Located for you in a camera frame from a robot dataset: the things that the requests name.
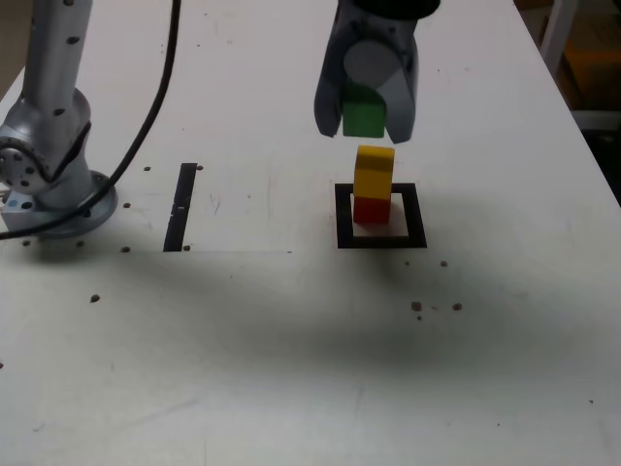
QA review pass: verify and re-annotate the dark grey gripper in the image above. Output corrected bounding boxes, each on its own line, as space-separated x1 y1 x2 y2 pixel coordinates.
314 0 420 145

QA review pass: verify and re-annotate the green cube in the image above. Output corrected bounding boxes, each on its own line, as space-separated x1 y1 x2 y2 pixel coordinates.
342 81 388 139

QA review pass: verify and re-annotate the yellow cube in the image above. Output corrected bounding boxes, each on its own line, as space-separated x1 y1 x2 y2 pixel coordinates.
352 145 396 201

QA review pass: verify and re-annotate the red cube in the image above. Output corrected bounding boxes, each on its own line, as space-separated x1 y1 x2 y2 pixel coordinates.
352 195 391 225

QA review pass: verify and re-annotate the black tape square outline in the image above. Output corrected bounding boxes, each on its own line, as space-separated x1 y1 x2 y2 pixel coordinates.
334 183 429 250

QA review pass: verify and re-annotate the black tape strip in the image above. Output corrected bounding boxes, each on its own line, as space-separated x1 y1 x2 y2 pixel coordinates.
162 162 199 253

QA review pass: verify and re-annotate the yellow cardboard box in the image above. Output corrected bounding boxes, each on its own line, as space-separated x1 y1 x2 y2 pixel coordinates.
557 28 621 112

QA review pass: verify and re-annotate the black cable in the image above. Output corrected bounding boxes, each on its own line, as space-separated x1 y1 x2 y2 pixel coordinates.
0 0 183 242

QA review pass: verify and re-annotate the white metal frame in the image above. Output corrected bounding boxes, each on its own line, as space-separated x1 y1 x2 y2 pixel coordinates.
538 0 621 131

